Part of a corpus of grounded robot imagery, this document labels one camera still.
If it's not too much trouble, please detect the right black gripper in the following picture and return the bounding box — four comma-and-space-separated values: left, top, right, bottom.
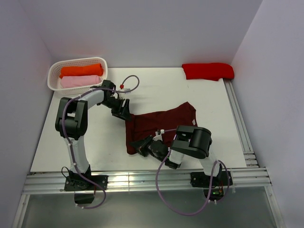
129, 134, 155, 157

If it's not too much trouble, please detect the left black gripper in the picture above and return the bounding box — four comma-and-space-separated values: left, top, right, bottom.
101, 96, 132, 121

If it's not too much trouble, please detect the dark red t-shirt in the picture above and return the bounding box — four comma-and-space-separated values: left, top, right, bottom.
125, 102, 197, 155

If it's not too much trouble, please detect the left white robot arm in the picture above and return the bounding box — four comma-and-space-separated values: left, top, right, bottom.
55, 80, 132, 191

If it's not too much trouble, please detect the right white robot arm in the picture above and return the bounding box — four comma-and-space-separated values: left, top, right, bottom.
130, 125, 233, 188

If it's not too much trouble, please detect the orange rolled t-shirt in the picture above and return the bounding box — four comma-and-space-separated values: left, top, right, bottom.
59, 64, 104, 78

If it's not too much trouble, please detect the pink rolled t-shirt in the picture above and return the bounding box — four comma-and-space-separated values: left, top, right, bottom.
60, 75, 101, 88

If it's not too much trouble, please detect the white plastic basket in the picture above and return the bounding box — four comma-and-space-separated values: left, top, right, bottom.
47, 57, 108, 95

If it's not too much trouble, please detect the bright red folded t-shirt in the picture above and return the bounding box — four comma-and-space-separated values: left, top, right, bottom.
182, 63, 235, 81

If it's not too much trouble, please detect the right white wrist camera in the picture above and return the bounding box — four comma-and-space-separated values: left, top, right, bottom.
153, 129, 165, 141

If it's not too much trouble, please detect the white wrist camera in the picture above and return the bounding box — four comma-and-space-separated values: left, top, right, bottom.
153, 129, 165, 141
119, 88, 131, 97

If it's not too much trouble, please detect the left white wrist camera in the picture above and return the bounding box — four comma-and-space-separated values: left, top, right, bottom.
119, 88, 131, 97

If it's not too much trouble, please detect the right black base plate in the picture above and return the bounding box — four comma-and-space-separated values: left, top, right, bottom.
190, 170, 233, 188

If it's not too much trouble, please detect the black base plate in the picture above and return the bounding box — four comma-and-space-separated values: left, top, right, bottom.
64, 175, 108, 191
190, 170, 233, 188

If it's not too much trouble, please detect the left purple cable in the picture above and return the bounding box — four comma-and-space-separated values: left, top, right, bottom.
60, 75, 140, 210

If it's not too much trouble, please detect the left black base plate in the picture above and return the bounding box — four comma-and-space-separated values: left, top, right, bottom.
64, 175, 108, 191

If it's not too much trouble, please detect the aluminium side rail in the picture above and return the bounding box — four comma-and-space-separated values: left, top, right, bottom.
224, 79, 259, 168

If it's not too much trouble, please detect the aluminium front rail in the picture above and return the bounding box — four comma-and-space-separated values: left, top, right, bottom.
22, 168, 272, 195

